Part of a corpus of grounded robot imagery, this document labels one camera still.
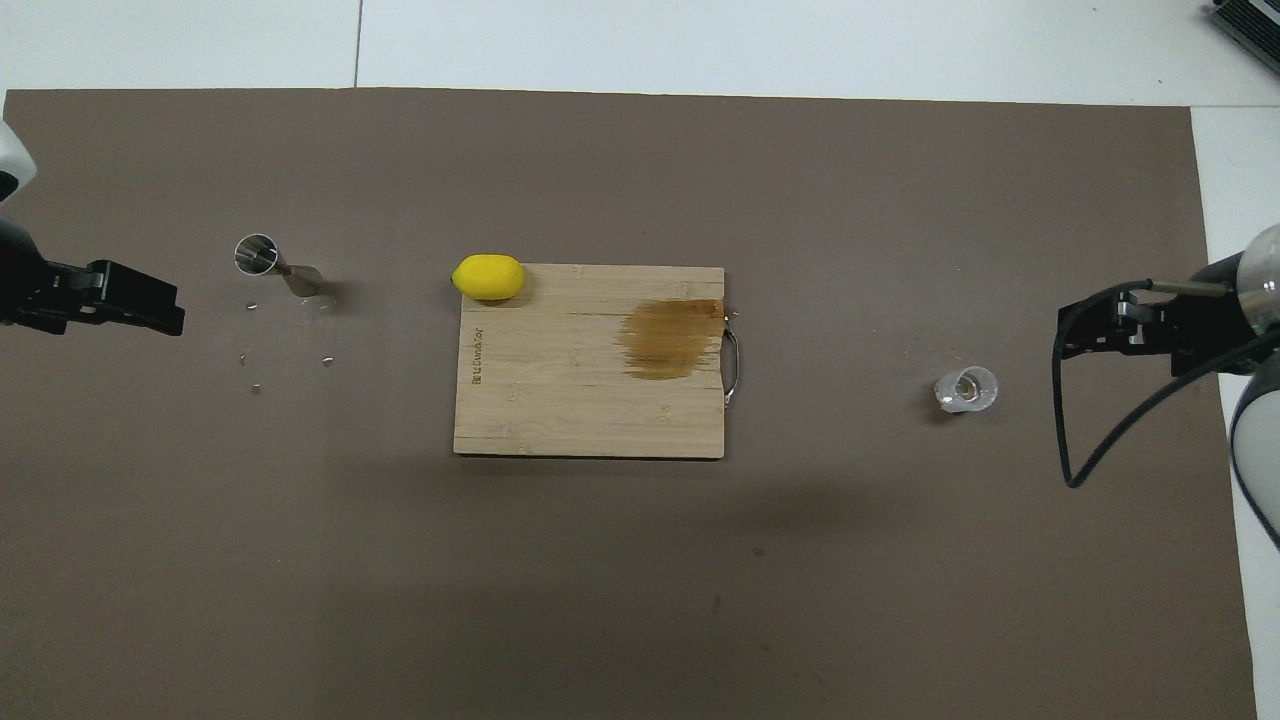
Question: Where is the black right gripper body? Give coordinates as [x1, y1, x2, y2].
[1140, 258, 1257, 379]

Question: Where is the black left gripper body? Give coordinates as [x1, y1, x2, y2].
[0, 215, 93, 329]

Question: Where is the steel double jigger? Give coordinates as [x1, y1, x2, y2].
[234, 233, 327, 298]

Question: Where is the small clear plastic cup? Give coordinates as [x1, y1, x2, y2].
[934, 366, 999, 414]

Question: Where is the grey ribbed device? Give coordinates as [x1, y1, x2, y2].
[1207, 0, 1280, 51]

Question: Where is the yellow lemon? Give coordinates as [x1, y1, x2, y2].
[451, 254, 526, 303]

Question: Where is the bamboo cutting board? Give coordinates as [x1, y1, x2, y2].
[453, 263, 746, 461]

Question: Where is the brown table mat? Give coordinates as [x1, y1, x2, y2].
[0, 88, 1259, 720]

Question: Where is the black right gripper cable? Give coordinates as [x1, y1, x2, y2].
[1050, 278, 1280, 490]

